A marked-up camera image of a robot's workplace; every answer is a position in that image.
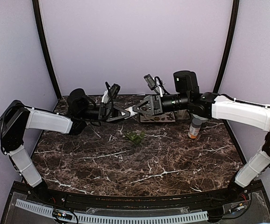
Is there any black right corner post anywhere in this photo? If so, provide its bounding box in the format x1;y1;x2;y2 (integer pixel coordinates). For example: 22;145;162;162
213;0;240;93

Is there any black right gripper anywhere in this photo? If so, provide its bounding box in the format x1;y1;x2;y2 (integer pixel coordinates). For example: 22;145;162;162
133;93;190;116

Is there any right circuit board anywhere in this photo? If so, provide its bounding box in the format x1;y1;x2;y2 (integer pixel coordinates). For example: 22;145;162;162
228;203;247;213

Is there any teal ribbed small bowl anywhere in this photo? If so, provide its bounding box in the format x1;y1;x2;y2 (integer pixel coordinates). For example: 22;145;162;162
197;117;208;124

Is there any green pill organizer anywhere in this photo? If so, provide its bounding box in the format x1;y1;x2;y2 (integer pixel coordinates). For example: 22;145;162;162
125;131;145;145

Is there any left circuit board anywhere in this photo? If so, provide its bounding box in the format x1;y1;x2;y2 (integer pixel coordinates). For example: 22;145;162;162
52;210;73;220

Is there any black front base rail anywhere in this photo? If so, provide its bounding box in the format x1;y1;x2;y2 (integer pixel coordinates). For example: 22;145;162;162
0;181;270;224

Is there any circuit board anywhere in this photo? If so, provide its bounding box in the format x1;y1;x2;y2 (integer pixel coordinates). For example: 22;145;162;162
228;203;247;213
52;210;73;220

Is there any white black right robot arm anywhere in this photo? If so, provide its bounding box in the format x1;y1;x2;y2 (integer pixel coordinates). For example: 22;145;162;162
133;70;270;203

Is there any cream floral ceramic mug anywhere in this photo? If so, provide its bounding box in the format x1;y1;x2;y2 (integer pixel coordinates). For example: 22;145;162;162
175;110;189;120

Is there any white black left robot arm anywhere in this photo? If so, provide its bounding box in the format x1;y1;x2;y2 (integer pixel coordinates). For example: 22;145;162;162
0;86;136;203

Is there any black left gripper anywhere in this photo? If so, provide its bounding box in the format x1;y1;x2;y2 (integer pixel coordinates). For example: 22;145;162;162
79;102;133;124

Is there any black left corner post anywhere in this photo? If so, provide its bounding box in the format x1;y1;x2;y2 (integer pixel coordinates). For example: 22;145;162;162
32;0;62;100

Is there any floral square ceramic plate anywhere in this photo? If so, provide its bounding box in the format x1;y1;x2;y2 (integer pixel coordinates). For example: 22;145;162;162
139;112;176;123

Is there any black corner post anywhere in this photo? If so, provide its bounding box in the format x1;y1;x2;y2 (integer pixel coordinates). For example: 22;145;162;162
32;0;62;100
213;0;240;93

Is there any white slotted cable duct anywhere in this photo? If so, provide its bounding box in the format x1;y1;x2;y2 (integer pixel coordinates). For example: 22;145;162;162
15;199;208;224

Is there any small white pill bottle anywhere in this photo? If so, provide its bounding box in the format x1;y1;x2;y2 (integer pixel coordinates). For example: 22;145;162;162
121;106;137;119

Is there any orange grey-capped pill bottle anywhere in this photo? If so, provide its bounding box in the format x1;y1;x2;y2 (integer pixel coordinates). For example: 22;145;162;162
188;118;202;139

